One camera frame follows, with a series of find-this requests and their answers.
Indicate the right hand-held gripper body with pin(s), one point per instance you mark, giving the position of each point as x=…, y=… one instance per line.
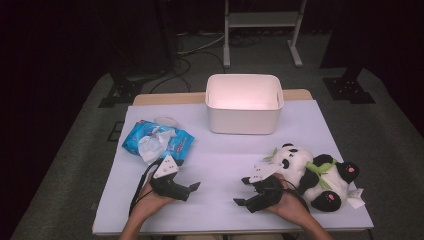
x=266, y=193

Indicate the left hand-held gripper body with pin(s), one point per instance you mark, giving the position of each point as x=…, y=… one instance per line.
x=166, y=188

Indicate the blue wet wipe packet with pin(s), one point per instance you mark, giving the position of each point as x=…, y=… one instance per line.
x=180, y=141

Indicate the white wet wipe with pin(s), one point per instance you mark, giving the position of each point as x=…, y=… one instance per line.
x=151, y=146

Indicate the panda plush toy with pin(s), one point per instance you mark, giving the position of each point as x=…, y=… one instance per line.
x=300, y=163

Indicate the white plastic bin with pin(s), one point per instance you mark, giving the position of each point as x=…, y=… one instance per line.
x=245, y=121

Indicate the person's left hand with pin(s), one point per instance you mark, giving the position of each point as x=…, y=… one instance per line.
x=148, y=201

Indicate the person's right hand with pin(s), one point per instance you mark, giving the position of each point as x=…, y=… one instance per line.
x=291, y=205

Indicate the black stand base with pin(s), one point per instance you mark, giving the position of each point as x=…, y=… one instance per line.
x=121, y=90
x=348, y=90

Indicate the white metal stand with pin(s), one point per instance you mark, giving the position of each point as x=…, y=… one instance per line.
x=261, y=19

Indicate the black floor bracket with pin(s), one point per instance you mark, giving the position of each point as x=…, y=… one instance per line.
x=111, y=133

